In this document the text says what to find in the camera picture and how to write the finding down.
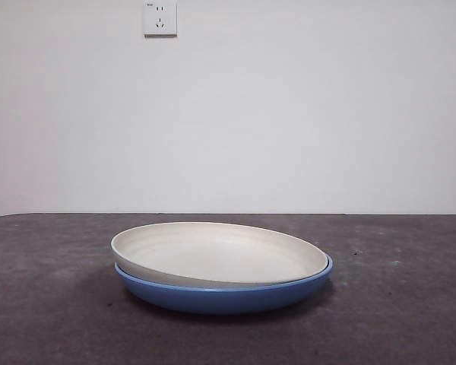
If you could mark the white round plate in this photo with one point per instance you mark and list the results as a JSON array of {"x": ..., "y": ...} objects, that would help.
[{"x": 220, "y": 251}]

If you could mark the blue round plate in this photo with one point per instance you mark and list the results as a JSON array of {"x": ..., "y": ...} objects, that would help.
[{"x": 220, "y": 300}]

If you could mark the white wall socket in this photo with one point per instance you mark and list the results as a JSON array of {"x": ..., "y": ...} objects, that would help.
[{"x": 160, "y": 19}]

